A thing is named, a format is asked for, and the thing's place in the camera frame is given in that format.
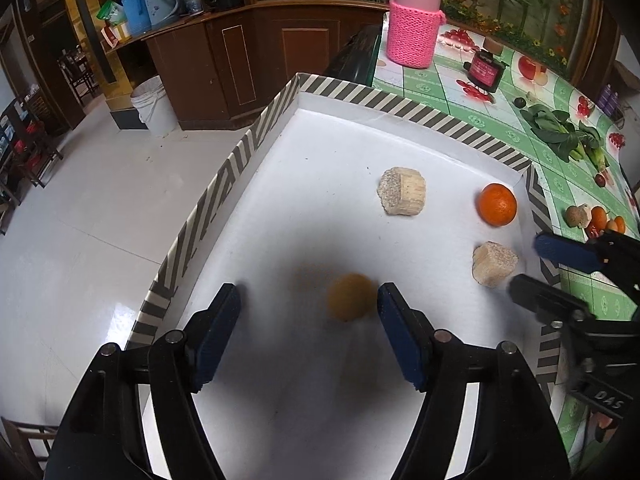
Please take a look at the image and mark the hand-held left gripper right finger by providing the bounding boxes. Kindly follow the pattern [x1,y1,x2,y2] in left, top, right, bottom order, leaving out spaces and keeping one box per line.
[376,282,571,480]

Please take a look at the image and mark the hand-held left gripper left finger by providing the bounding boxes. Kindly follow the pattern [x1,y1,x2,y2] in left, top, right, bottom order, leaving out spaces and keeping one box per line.
[42,282,243,480]

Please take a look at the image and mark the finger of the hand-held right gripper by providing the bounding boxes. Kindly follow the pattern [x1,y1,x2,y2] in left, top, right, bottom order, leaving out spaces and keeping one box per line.
[534,230,640,306]
[507,274,596,333]

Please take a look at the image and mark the brown round fruit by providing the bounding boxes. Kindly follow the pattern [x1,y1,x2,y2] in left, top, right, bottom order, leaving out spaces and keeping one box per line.
[326,273,377,322]

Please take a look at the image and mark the white tray with striped rim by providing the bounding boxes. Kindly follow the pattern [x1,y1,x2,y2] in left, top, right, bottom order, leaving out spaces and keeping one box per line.
[122,72,561,480]

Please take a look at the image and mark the green leafy vegetable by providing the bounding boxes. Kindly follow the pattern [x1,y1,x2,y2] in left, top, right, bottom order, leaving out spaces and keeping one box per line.
[520,104,588,162]

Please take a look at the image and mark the small dark red-label jar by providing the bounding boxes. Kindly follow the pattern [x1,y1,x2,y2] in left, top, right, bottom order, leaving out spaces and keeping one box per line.
[462,50,508,93]

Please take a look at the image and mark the green fruit print tablecloth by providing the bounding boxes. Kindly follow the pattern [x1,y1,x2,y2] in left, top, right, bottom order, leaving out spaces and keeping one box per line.
[372,12,640,456]

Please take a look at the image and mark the light wooden chair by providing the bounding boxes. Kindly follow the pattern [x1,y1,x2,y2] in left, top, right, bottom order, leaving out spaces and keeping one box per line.
[0,416,58,480]

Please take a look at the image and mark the white plastic bucket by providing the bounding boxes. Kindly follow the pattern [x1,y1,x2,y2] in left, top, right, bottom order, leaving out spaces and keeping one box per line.
[131,76,178,136]

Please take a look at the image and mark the dark wooden chair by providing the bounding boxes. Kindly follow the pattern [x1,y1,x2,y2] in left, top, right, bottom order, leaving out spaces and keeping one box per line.
[12,105,63,188]

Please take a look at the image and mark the pink bottle with knitted sleeve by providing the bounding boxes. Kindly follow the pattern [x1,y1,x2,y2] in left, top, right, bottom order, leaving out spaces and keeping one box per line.
[385,0,446,69]

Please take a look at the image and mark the brown wooden counter cabinet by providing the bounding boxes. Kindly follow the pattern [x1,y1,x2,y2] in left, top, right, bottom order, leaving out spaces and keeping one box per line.
[102,0,391,133]

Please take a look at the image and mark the red and white box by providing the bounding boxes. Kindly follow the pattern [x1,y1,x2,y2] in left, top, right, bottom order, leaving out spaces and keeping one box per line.
[101,24,132,46]

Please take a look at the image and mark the blue thermos flask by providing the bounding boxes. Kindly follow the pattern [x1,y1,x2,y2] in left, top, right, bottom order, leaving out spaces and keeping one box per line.
[121,0,152,38]

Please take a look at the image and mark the grey-blue kettle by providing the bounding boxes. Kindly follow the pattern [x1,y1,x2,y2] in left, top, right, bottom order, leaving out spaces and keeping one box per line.
[141,0,182,31]

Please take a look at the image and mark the green and white packet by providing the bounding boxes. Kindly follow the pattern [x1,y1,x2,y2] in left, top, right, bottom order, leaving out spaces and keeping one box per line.
[96,1,126,28]

